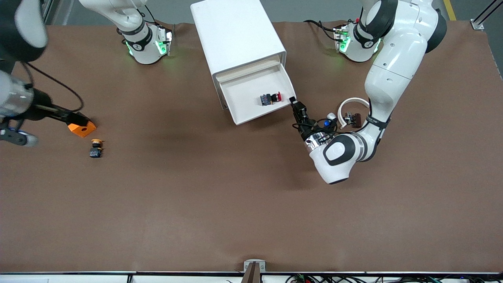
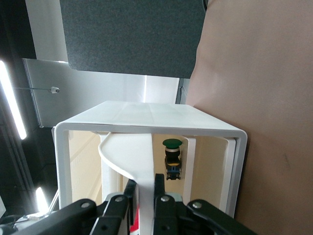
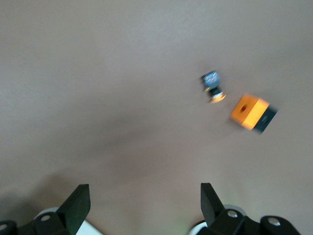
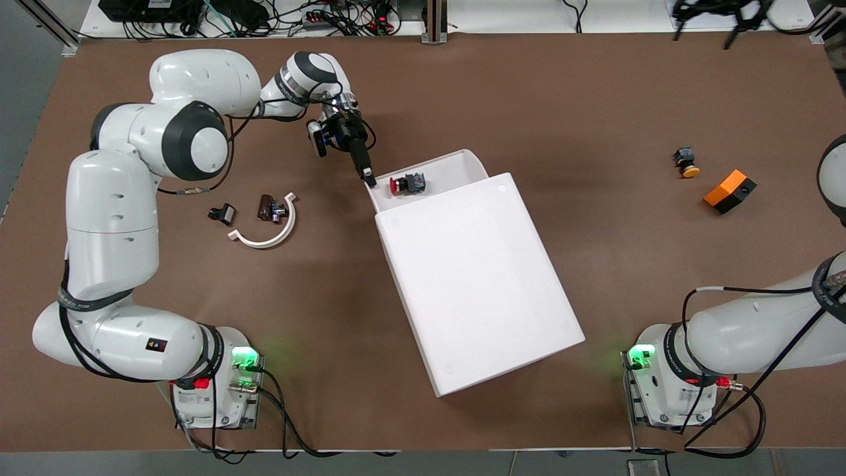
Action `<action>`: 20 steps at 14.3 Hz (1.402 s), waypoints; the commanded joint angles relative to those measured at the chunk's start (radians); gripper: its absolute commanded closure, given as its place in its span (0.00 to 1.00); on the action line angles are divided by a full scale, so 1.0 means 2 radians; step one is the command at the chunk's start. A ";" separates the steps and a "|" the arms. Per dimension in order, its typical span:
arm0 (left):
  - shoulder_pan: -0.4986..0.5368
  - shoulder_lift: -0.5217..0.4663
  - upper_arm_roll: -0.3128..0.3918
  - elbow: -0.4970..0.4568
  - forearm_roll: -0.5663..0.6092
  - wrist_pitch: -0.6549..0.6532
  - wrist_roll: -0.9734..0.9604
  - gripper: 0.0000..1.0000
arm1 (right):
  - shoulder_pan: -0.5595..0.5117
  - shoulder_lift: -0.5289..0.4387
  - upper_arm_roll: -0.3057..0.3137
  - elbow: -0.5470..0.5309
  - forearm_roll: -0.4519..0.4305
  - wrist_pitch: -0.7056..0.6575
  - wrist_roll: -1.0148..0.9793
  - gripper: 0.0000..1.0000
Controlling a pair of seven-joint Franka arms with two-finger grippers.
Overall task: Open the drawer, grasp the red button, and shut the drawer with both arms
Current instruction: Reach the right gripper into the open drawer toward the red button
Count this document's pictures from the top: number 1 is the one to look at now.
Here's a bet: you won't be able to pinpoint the red push button switch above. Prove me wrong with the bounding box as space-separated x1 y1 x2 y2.
259 91 283 107

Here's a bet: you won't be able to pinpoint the white plastic drawer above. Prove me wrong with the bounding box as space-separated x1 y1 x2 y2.
215 55 281 82
217 63 297 126

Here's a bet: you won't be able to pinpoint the white drawer cabinet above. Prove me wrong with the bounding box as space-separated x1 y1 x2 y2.
190 0 286 110

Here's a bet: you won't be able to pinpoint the orange box with hole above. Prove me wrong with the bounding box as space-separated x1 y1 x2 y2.
68 118 97 138

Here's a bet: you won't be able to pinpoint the dark brown clip component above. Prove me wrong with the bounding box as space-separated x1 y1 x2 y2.
344 112 362 129

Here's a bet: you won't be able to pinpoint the white curved plastic piece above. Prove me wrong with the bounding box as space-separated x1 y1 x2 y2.
338 97 372 130

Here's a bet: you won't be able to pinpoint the brown table mat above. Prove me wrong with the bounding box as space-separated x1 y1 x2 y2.
0 20 503 273

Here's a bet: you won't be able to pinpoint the black right arm wrist cable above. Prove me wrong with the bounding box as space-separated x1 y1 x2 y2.
22 61 85 114

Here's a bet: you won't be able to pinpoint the yellow push button switch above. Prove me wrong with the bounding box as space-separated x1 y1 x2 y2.
89 139 104 158

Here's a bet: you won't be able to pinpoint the black left arm base cable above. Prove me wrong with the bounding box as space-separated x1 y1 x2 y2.
303 20 339 42

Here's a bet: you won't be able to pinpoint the black arm base cable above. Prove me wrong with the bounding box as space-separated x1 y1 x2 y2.
303 20 339 42
133 2 158 28

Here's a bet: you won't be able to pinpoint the aluminium frame rails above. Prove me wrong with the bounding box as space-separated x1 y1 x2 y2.
41 0 54 25

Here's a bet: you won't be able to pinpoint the black right arm base cable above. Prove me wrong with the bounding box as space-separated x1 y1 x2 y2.
133 2 158 28

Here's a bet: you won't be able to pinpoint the grey metal bracket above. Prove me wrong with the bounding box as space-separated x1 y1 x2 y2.
243 259 266 273

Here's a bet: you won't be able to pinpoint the black cable bundle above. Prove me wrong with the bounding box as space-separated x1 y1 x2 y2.
284 273 503 283

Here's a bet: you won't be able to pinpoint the brown post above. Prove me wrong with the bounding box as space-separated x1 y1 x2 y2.
240 262 261 283

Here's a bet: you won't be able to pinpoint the aluminium profile post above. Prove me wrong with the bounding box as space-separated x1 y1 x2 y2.
472 0 503 31

